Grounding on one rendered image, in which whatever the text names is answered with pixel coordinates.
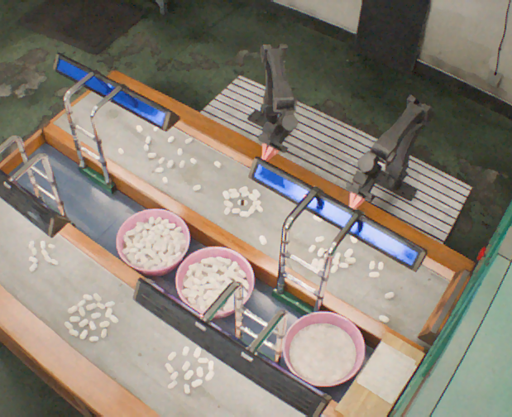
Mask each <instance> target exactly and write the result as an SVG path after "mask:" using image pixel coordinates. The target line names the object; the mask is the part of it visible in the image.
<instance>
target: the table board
mask: <svg viewBox="0 0 512 417"><path fill-rule="evenodd" d="M90 92H92V91H90V90H88V91H87V92H86V93H84V94H83V95H82V96H81V97H79V98H78V99H77V100H75V101H74V102H73V103H72V104H70V106H71V107H73V106H74V105H75V104H76V103H77V102H79V101H80V100H81V99H82V98H84V97H85V96H86V95H88V94H89V93H90ZM65 112H66V111H65V110H63V111H62V112H61V113H60V114H58V115H57V116H56V117H54V118H53V119H52V120H51V122H52V123H53V122H54V121H56V120H57V119H58V118H59V117H61V116H62V115H63V114H64V113H65ZM44 143H45V138H44V136H43V133H42V130H39V131H38V132H37V133H36V134H34V135H33V136H32V137H31V138H29V139H28V140H27V141H26V142H25V143H23V144H24V146H25V148H26V153H27V155H28V156H29V155H30V154H32V153H33V152H34V151H35V150H36V149H38V148H39V147H40V146H41V145H42V144H44ZM22 162H23V159H22V155H21V153H20V151H19V148H17V149H16V150H15V151H14V152H13V153H12V154H11V155H10V156H9V157H8V158H6V159H5V160H4V161H3V162H2V163H0V169H1V170H2V171H4V172H5V173H6V174H9V173H10V172H11V171H13V170H14V169H15V168H16V167H17V166H18V165H20V164H21V163H22Z"/></svg>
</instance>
